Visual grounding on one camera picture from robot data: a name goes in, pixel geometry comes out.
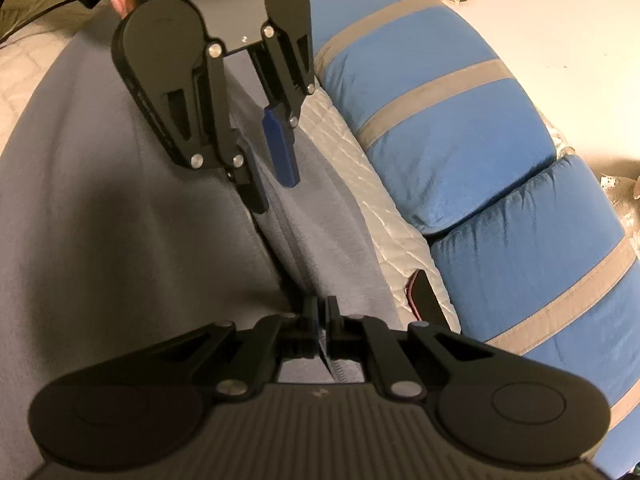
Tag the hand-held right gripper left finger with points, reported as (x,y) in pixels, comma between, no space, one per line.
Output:
(311,330)

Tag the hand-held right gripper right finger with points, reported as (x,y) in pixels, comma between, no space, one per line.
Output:
(334,330)

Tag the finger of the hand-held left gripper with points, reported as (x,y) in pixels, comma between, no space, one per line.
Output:
(281,150)
(220,125)

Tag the grey fleece garment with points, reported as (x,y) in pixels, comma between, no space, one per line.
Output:
(100,210)

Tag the person's left hand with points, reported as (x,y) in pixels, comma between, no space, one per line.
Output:
(122,2)

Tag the white quilted bedspread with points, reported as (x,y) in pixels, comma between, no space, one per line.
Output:
(360,185)

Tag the blue grey striped pillow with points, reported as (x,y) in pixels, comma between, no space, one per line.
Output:
(425,110)
(525,270)

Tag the cream lace cloth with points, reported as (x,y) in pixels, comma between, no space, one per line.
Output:
(622,210)

